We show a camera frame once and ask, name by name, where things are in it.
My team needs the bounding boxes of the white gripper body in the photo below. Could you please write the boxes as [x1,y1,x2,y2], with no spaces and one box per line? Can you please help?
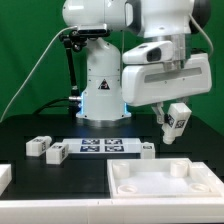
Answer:
[122,53,212,106]

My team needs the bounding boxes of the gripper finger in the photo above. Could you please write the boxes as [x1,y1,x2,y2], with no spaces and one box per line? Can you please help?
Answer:
[151,102,165,124]
[176,97,189,104]

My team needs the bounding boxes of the white square table top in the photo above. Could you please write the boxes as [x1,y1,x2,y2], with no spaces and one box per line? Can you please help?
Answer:
[107,158,224,198]

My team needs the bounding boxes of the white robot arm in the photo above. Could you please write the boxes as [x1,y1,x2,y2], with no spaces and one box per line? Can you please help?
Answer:
[62,0,211,126]

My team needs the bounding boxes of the white base tag plate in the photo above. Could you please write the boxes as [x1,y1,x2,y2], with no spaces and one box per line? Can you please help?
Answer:
[63,138,141,154]

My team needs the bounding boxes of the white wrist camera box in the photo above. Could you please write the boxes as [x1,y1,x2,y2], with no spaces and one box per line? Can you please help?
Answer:
[122,41,173,65]

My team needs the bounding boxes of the grey camera on mount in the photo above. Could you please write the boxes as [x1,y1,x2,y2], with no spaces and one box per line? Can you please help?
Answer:
[71,24,110,37]

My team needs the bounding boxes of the white right fence wall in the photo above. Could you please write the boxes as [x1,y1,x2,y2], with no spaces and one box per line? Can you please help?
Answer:
[190,162,224,188]

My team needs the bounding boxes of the white fence wall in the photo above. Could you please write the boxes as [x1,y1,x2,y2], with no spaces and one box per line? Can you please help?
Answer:
[190,162,224,188]
[0,164,12,196]
[0,198,224,224]

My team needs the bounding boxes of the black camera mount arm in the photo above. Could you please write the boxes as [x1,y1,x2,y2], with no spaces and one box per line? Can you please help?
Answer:
[59,31,87,117]

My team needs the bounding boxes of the black base cable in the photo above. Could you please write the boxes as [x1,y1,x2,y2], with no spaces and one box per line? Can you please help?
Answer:
[32,97,73,116]

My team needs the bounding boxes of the white front fence wall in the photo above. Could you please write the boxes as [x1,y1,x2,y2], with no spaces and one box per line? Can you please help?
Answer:
[0,198,224,224]

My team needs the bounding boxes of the white camera cable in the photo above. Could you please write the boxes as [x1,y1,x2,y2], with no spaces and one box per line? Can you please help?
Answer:
[0,25,79,124]

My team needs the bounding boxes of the white left fence wall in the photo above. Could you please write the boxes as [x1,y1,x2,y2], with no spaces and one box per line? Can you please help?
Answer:
[0,164,12,196]

